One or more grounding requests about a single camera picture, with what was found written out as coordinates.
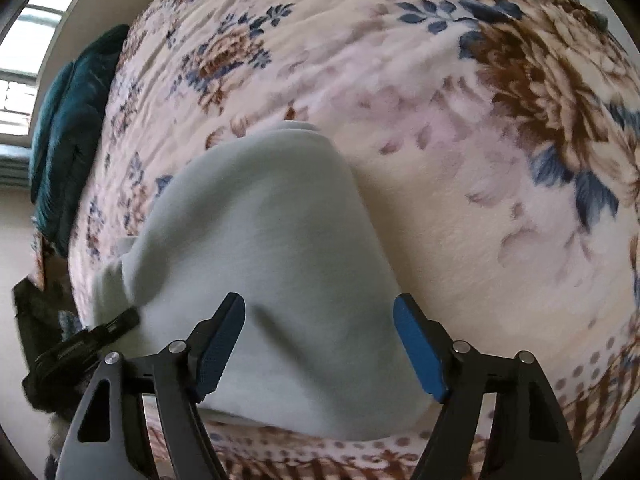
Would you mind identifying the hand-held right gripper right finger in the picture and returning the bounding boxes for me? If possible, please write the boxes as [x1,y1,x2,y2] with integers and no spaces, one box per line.
[392,294,583,480]

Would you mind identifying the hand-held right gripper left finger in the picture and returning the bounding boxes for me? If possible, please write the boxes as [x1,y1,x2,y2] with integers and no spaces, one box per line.
[55,292,247,480]

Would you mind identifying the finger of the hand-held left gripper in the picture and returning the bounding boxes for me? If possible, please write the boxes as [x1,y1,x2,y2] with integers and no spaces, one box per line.
[90,307,141,342]

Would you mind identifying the light green fleece pants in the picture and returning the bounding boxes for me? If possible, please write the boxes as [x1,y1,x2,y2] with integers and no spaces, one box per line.
[92,121,446,442]

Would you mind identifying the orange wooden desk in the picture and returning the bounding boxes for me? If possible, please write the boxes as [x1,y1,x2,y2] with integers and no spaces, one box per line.
[30,237,54,292]

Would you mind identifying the teal folded quilt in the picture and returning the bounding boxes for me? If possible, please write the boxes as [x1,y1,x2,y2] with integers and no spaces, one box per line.
[37,24,132,257]

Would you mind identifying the floral bed blanket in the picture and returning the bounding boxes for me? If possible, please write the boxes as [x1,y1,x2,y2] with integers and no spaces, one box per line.
[65,0,640,480]

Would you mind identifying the teal velvet pillow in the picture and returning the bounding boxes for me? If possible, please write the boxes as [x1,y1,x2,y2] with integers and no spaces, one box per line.
[29,57,77,203]

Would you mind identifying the window with white frame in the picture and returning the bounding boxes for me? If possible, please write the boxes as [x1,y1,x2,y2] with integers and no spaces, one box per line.
[0,0,97,133]

